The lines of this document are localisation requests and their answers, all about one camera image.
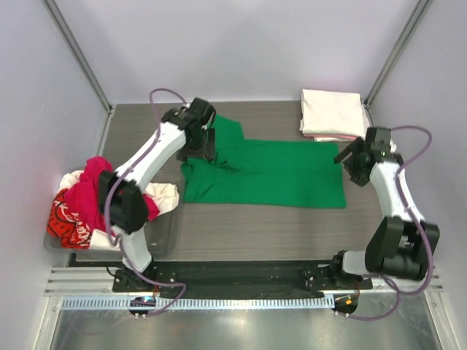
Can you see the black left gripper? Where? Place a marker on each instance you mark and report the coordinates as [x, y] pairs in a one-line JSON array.
[[209, 149]]

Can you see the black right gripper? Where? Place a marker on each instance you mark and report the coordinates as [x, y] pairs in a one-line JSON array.
[[356, 148]]

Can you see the green t shirt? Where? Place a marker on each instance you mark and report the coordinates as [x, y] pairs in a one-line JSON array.
[[264, 172]]

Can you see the clear plastic bin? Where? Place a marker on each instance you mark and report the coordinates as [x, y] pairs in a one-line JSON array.
[[161, 234]]

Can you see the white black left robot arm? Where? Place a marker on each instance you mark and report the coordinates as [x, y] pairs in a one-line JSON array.
[[121, 197]]

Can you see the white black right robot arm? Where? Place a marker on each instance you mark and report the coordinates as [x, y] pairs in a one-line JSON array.
[[402, 247]]

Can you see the folded pink t shirt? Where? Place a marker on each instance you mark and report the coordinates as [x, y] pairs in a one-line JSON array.
[[332, 137]]

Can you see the folded white t shirt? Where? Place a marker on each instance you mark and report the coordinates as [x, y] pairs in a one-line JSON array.
[[328, 112]]

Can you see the white t shirt in bin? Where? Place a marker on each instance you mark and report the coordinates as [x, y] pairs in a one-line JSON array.
[[164, 197]]

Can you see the magenta red t shirt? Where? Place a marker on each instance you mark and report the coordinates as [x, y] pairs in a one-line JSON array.
[[82, 198]]

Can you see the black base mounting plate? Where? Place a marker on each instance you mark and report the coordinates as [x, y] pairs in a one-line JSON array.
[[236, 280]]

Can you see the red printed t shirt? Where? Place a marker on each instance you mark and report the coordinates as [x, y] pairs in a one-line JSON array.
[[66, 226]]

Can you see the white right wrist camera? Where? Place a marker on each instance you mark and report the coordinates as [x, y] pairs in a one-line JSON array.
[[393, 146]]

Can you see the right aluminium frame post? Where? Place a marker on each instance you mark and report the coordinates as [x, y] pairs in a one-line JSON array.
[[410, 26]]

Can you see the aluminium frame post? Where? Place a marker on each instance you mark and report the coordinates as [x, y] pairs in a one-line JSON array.
[[76, 51], [410, 26]]

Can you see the slotted grey cable duct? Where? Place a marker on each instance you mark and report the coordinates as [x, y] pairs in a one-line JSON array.
[[134, 303]]

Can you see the left aluminium frame post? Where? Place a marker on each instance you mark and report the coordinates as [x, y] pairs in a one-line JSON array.
[[76, 51]]

